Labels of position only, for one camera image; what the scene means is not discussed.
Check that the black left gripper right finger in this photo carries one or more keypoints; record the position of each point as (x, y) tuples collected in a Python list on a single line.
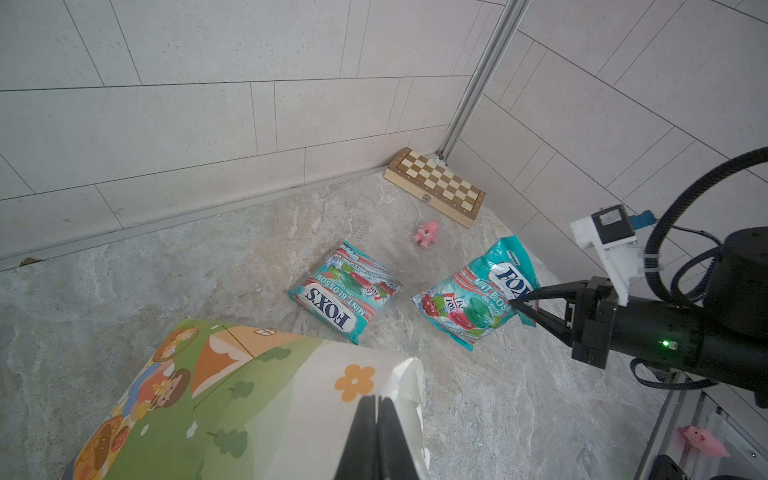
[(395, 461)]

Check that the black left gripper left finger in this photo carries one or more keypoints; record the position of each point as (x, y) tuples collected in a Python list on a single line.
[(360, 456)]

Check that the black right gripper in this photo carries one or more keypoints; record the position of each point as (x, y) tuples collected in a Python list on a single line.
[(650, 330)]

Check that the illustrated white paper bag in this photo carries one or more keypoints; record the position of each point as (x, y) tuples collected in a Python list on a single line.
[(226, 401)]

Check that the teal Fox's mint candy bag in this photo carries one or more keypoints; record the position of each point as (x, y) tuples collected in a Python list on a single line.
[(347, 291)]

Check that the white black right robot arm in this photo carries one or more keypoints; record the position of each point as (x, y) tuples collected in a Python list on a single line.
[(711, 320)]

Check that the pink pig toy on table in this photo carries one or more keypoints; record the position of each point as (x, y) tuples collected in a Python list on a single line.
[(426, 235)]

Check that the wooden folding chessboard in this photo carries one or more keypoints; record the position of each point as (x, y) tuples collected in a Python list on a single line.
[(436, 185)]

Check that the metal corner strip right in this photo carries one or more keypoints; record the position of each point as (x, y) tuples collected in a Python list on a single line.
[(501, 37)]

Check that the pink pig toy on rail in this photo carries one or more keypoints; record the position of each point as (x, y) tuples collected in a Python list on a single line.
[(705, 441)]

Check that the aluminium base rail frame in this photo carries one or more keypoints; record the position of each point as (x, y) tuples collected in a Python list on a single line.
[(717, 432)]

